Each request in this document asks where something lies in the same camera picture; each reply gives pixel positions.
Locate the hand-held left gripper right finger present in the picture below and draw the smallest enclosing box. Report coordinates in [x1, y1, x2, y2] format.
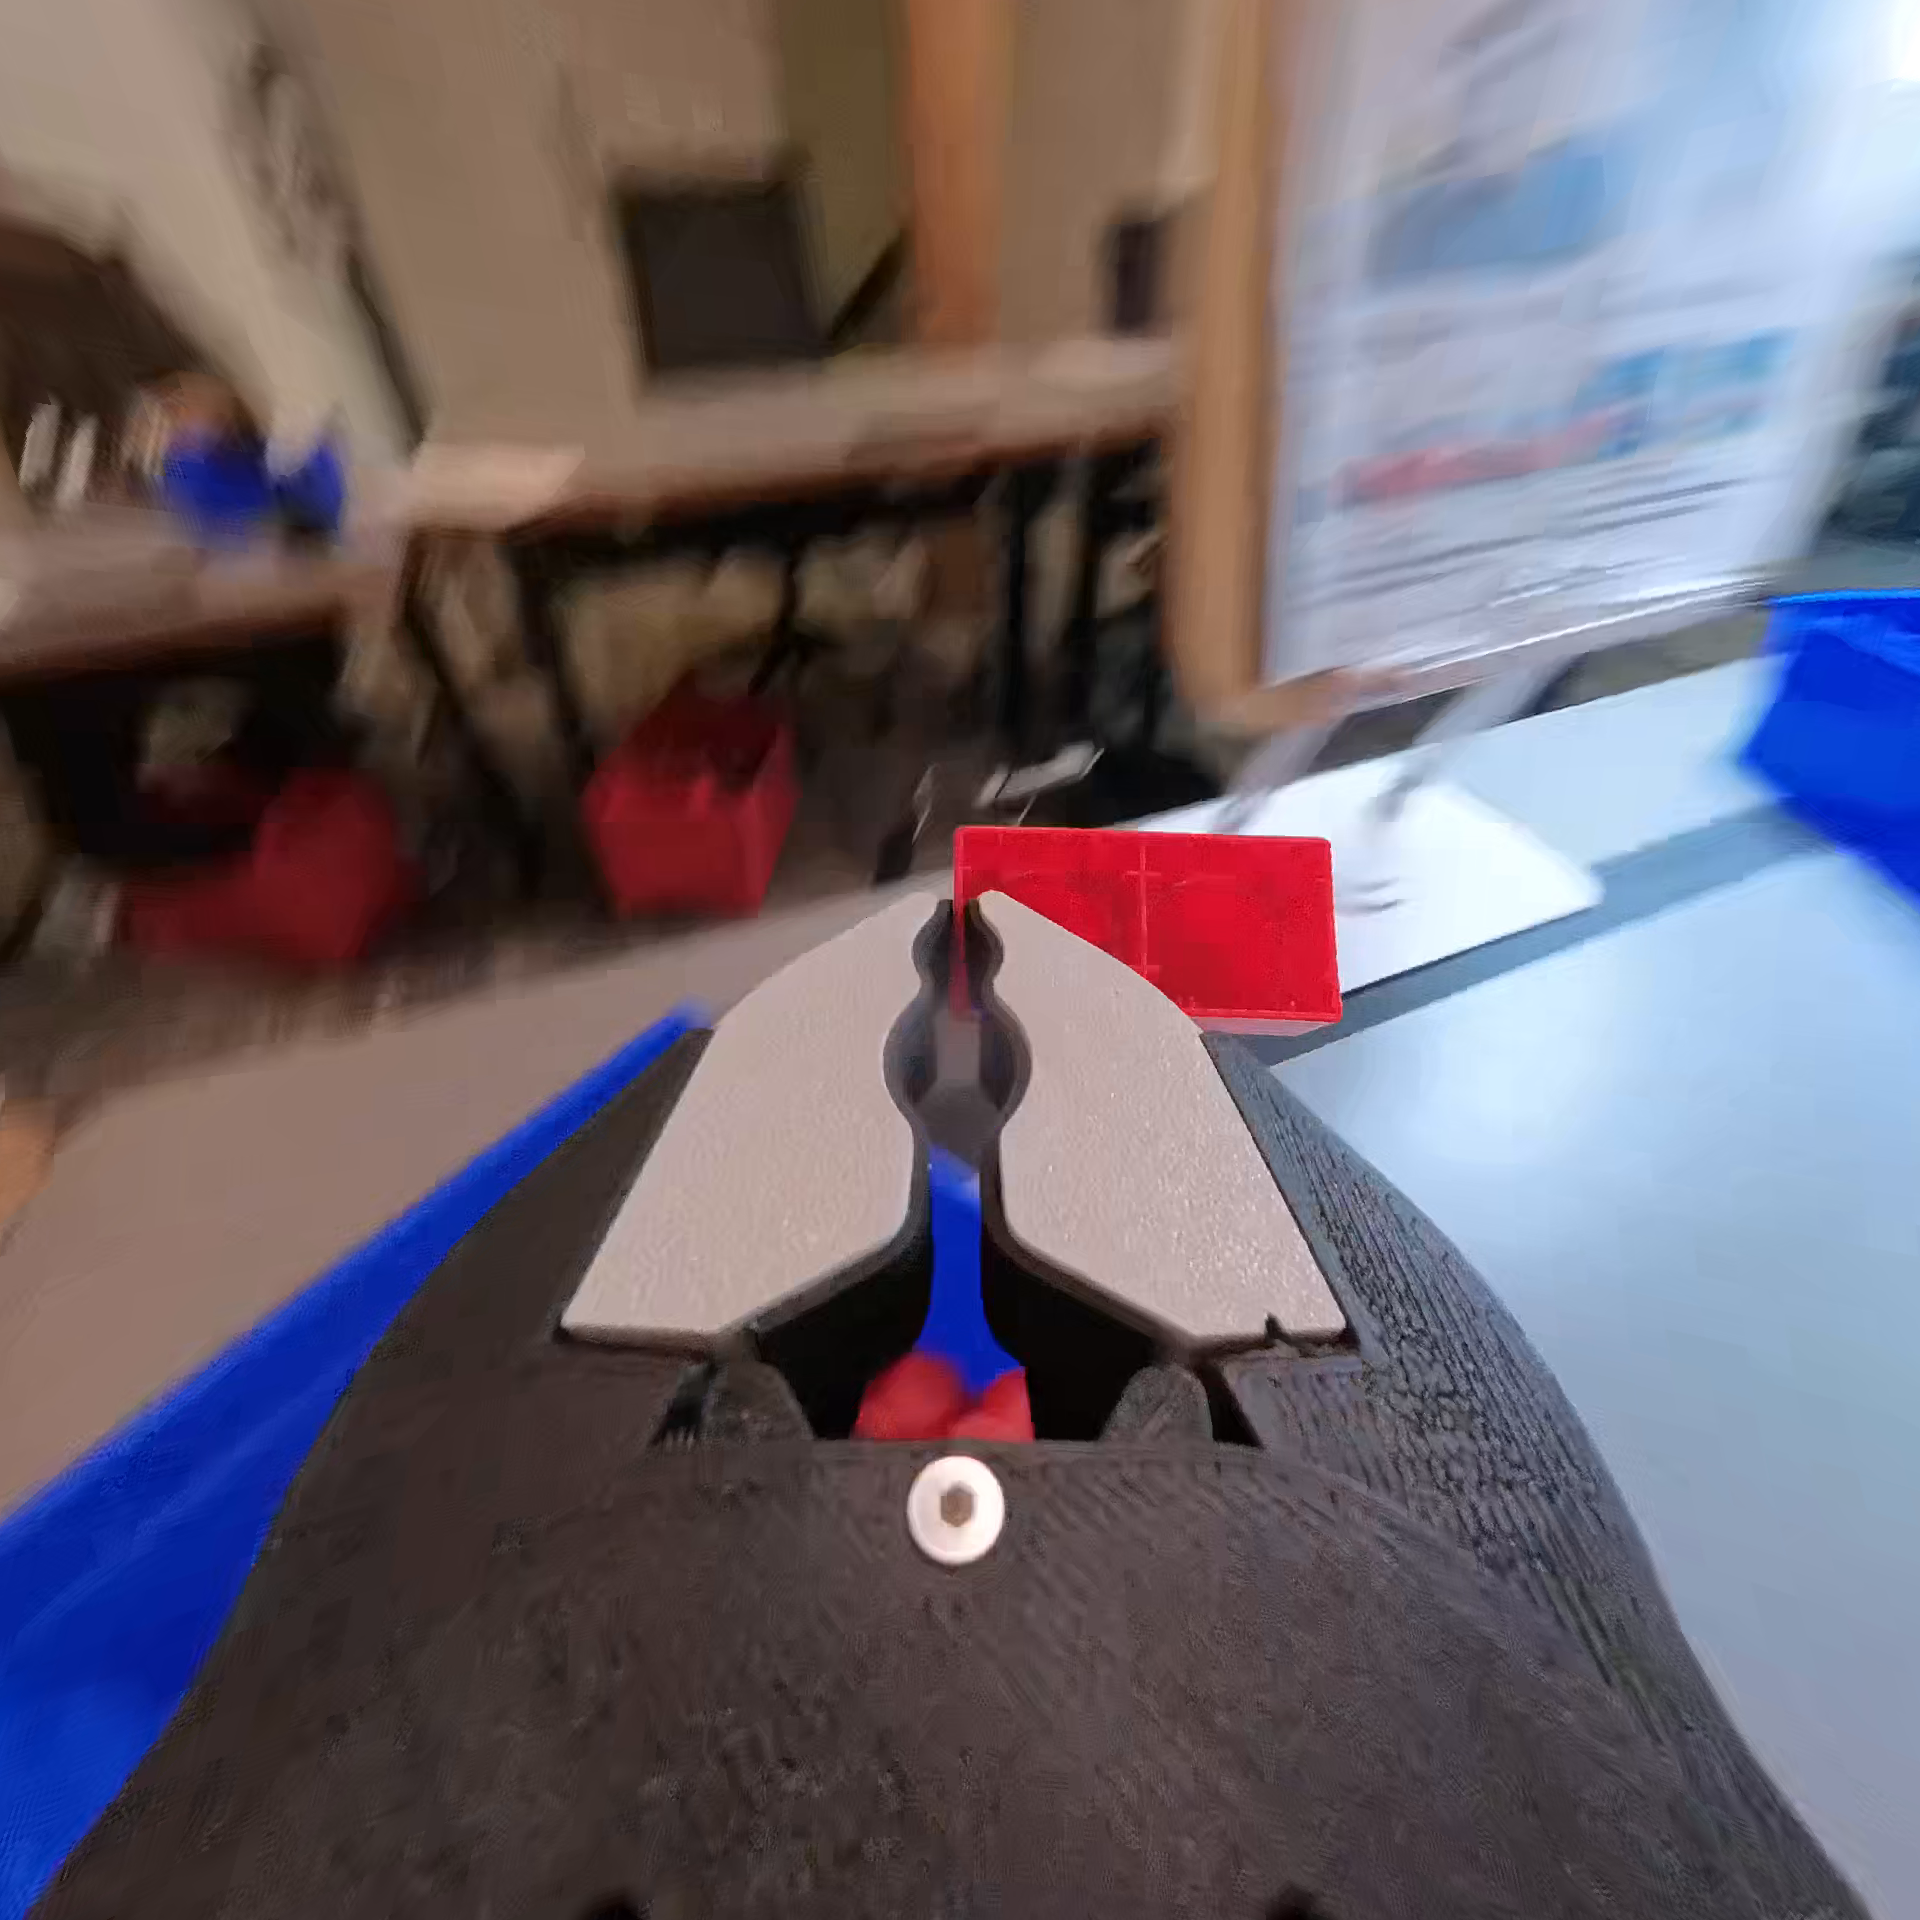
[965, 890, 1351, 1362]

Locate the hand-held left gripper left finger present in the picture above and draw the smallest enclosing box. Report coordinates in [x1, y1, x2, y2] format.
[560, 891, 952, 1356]

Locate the red mega block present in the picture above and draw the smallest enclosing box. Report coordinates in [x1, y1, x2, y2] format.
[951, 825, 1346, 1040]

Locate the pile of mega blocks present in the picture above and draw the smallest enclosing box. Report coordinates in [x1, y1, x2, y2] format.
[851, 1354, 1039, 1446]

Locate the blue plastic bin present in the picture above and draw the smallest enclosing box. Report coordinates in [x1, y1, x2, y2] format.
[1736, 591, 1920, 905]
[0, 1006, 1024, 1920]

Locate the red plastic jerrycan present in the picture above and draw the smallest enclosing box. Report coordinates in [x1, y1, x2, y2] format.
[583, 694, 799, 922]
[246, 768, 408, 966]

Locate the instruction sheet on white stand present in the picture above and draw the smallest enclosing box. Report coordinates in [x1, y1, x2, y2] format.
[1167, 0, 1290, 722]

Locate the printed instruction sheet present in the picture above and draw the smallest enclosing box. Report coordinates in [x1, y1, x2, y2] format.
[1266, 0, 1920, 694]

